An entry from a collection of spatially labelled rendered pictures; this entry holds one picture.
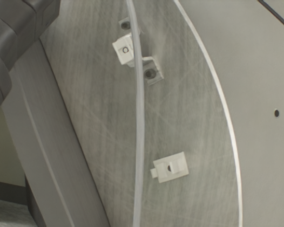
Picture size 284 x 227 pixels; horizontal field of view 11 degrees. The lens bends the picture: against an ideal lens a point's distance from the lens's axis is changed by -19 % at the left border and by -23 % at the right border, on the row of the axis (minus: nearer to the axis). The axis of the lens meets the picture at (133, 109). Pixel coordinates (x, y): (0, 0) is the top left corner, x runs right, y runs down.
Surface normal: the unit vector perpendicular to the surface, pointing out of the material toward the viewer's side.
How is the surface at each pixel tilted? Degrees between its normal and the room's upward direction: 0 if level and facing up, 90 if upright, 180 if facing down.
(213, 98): 90
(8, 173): 90
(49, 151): 63
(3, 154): 90
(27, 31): 123
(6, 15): 78
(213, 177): 90
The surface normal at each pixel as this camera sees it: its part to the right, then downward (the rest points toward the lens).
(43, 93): 0.77, -0.42
